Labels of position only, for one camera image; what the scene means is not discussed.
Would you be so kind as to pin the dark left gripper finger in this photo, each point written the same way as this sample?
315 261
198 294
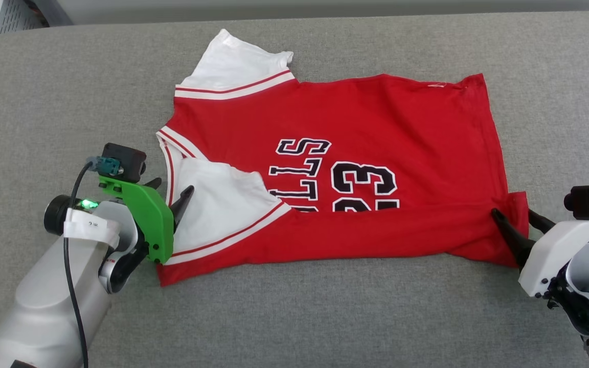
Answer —
181 207
154 183

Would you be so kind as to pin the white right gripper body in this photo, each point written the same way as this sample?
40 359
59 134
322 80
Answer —
545 260

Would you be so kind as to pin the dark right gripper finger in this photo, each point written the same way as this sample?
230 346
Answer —
541 222
514 237

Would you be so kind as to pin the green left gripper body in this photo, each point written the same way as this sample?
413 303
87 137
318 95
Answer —
154 225

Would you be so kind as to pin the red and white basketball jersey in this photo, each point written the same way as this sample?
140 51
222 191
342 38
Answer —
376 128

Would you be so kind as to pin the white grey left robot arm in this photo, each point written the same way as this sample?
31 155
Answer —
34 306

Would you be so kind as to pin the white paper tag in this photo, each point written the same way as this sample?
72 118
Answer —
92 225

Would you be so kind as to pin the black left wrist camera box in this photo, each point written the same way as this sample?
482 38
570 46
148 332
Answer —
126 158

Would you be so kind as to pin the grey metal frame post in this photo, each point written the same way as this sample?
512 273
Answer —
54 10

